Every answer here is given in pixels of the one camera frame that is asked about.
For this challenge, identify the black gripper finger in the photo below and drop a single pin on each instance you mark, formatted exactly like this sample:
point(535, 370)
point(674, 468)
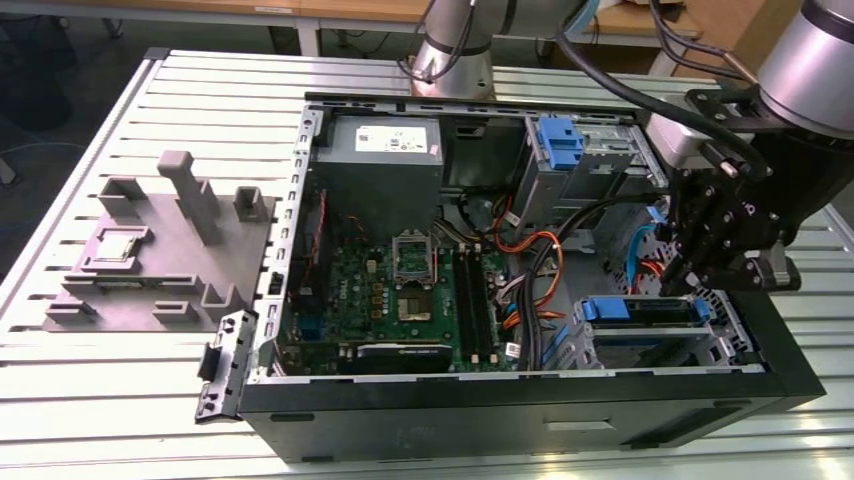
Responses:
point(754, 272)
point(700, 220)

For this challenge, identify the hard disk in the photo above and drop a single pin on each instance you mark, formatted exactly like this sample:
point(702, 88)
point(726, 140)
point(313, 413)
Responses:
point(603, 309)

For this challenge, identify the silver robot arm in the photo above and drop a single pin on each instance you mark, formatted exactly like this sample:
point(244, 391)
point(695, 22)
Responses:
point(460, 65)

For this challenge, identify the silver disk bay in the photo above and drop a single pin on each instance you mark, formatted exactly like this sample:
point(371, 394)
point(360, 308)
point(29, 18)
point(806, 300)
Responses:
point(647, 331)

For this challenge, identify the silver optical drive cage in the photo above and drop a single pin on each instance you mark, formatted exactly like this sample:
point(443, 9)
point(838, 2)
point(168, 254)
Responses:
point(600, 150)

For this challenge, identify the blue drive bay latch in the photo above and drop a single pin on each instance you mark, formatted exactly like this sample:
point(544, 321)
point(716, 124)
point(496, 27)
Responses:
point(560, 142)

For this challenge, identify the brown wooden cabinet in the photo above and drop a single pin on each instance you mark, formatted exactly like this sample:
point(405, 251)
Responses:
point(747, 25)

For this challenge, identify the black RAM slot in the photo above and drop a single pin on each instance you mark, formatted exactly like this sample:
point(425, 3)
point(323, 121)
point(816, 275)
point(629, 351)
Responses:
point(465, 300)
point(483, 300)

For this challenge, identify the small wooden top desk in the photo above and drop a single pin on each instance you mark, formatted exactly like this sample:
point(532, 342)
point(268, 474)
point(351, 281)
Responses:
point(627, 37)

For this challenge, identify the CPU socket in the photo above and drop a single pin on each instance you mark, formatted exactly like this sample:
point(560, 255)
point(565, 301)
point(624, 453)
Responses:
point(415, 309)

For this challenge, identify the grey power supply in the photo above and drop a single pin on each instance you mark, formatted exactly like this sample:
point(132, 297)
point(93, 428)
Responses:
point(373, 190)

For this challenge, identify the black graphics card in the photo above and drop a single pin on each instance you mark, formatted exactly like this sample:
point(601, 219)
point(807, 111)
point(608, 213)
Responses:
point(400, 352)

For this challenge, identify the black PC case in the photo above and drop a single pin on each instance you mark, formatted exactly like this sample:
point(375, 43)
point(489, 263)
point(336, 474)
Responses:
point(467, 425)

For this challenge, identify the green motherboard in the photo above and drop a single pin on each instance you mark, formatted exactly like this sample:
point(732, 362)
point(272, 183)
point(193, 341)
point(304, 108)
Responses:
point(360, 300)

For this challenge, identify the grey parts rack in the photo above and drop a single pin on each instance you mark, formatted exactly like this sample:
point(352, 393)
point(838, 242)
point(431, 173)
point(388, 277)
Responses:
point(173, 280)

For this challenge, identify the long wooden top desk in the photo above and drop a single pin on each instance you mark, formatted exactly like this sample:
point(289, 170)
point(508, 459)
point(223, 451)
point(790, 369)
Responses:
point(200, 6)

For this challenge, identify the green RAM stick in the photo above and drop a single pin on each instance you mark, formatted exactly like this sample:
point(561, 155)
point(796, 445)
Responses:
point(126, 285)

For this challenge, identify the silver CPU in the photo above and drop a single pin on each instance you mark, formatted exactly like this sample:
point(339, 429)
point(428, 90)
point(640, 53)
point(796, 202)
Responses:
point(116, 247)

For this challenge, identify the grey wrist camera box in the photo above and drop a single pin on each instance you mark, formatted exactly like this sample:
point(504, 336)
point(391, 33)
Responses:
point(680, 142)

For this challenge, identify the metal case latch bracket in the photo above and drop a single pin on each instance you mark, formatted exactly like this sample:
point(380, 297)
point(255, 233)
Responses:
point(233, 360)

